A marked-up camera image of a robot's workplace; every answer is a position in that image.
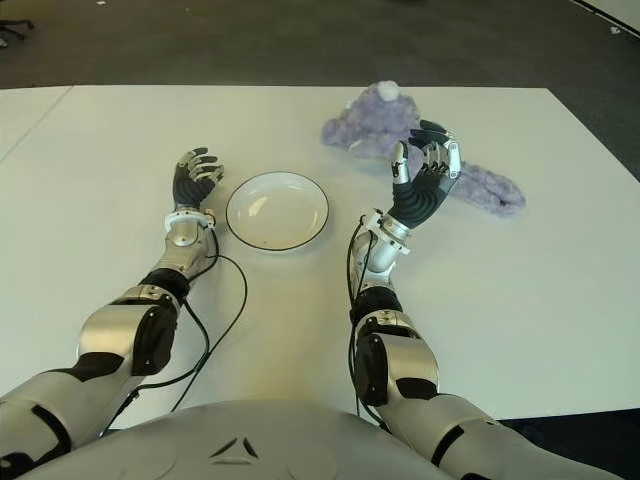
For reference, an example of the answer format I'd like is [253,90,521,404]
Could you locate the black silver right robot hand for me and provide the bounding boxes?
[387,119,464,232]

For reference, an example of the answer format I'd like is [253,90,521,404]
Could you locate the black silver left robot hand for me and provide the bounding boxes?
[172,146,226,209]

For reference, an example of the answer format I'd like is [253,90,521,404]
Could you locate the purple plush bunny doll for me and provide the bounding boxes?
[319,79,527,217]

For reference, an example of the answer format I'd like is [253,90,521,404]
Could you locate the white plate with black rim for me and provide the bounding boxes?
[225,171,331,251]

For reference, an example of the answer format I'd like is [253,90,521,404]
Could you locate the black office chair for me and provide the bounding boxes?
[0,18,36,42]

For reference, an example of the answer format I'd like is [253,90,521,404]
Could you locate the grey robot torso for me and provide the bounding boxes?
[64,399,451,480]

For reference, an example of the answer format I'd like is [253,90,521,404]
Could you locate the white desk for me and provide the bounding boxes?
[582,0,640,19]

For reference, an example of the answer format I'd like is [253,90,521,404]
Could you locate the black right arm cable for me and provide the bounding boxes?
[345,219,396,431]

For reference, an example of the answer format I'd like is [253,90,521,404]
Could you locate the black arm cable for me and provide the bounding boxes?
[345,219,396,431]
[99,224,249,436]

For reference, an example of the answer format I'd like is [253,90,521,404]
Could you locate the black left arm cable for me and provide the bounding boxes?
[99,224,249,436]

